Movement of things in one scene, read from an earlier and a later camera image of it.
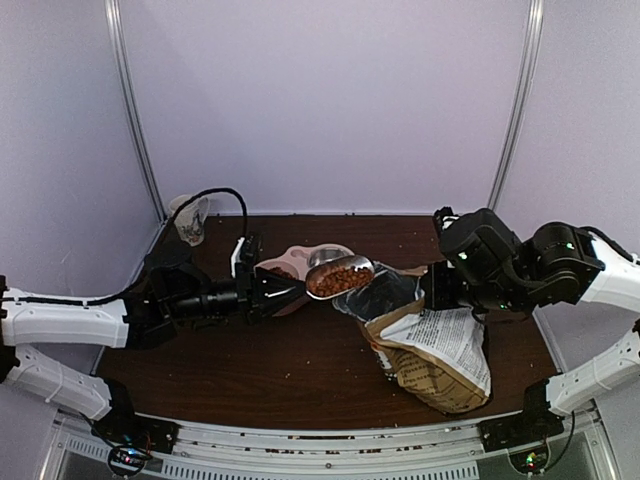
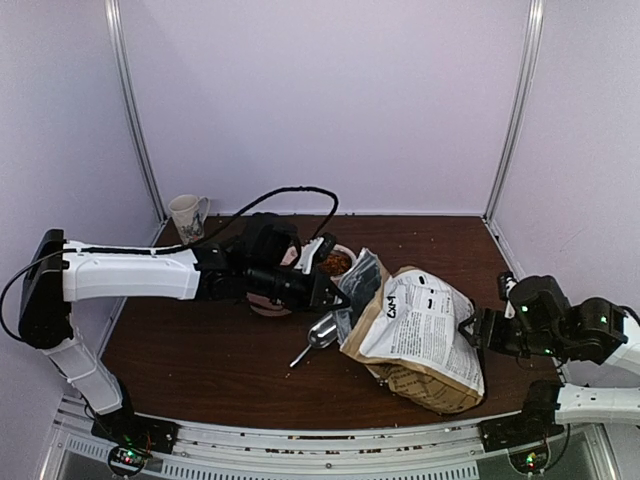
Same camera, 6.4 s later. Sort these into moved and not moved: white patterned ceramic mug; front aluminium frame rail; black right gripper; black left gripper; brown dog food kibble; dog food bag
Moved: black right gripper; black left gripper; brown dog food kibble; dog food bag
Not moved: front aluminium frame rail; white patterned ceramic mug
